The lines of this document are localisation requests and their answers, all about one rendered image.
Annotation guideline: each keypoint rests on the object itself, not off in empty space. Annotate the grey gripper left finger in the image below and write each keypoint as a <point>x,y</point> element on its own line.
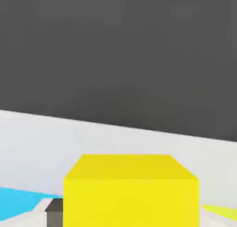
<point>54,214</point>

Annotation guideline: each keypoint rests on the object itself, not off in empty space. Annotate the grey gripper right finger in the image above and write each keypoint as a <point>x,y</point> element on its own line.
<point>211,221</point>

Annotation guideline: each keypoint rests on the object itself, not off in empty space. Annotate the small yellow cube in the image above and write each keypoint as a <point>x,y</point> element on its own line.
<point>129,197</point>

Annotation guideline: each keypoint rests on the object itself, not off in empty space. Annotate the large blue box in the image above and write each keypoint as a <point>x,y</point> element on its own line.
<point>16,201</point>

